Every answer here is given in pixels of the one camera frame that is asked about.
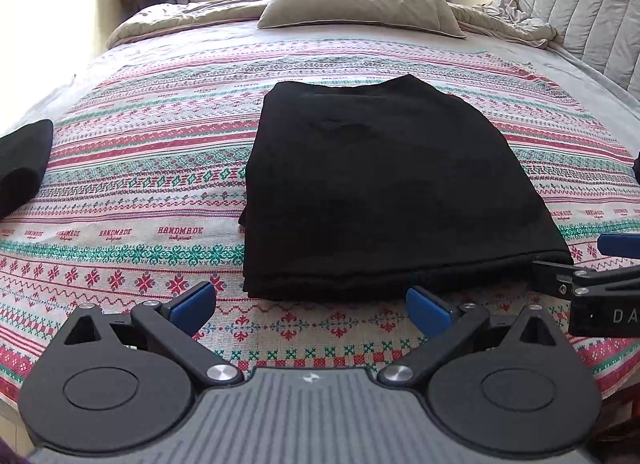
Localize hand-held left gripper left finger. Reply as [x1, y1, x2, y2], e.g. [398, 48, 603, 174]
[63, 281, 244, 387]

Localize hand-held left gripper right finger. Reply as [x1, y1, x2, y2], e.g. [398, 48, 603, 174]
[377, 285, 560, 387]

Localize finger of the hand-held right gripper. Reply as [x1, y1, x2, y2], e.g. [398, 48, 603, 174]
[531, 259, 640, 301]
[597, 233, 640, 257]

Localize black pants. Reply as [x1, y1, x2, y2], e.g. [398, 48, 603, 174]
[237, 74, 575, 302]

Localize patterned red green blanket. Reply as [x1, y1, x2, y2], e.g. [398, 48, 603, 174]
[0, 37, 640, 406]

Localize grey bed sheet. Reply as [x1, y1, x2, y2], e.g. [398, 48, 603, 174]
[30, 19, 640, 111]

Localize folded black cloth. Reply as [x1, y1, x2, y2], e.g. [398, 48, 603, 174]
[0, 119, 55, 221]

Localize crumpled beige duvet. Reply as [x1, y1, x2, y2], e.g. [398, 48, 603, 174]
[107, 0, 559, 51]

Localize grey pillow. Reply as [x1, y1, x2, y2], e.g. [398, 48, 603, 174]
[257, 0, 467, 40]

